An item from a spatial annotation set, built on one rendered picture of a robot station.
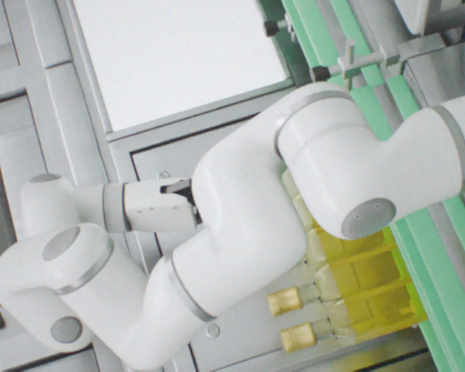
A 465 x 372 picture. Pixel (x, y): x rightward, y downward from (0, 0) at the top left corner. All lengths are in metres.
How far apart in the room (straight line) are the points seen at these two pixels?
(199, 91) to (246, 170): 0.72
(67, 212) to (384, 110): 0.46
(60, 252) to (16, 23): 0.91
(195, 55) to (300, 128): 0.79
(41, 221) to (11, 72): 0.58
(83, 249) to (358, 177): 0.30
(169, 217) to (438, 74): 0.44
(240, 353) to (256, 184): 0.57
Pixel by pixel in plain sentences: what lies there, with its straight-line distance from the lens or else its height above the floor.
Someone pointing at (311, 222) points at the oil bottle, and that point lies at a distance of 1.46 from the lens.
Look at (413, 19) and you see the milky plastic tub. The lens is 1.52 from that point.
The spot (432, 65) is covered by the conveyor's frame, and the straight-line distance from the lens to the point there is 1.44.
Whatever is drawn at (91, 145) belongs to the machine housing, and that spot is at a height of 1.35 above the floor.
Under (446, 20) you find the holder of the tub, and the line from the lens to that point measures 1.50.
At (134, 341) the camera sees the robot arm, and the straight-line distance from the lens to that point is 1.09.
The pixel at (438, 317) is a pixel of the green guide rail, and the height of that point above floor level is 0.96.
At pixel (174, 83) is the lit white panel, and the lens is 1.76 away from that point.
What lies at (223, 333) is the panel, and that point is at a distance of 1.56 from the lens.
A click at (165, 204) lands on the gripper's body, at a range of 1.45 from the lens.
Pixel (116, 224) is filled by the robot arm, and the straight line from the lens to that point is 1.49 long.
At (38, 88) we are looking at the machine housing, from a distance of 1.84.
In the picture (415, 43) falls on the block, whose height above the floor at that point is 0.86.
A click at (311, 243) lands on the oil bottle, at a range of 1.44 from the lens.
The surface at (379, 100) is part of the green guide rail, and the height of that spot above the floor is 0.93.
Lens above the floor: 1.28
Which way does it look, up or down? 5 degrees down
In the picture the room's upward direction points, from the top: 107 degrees counter-clockwise
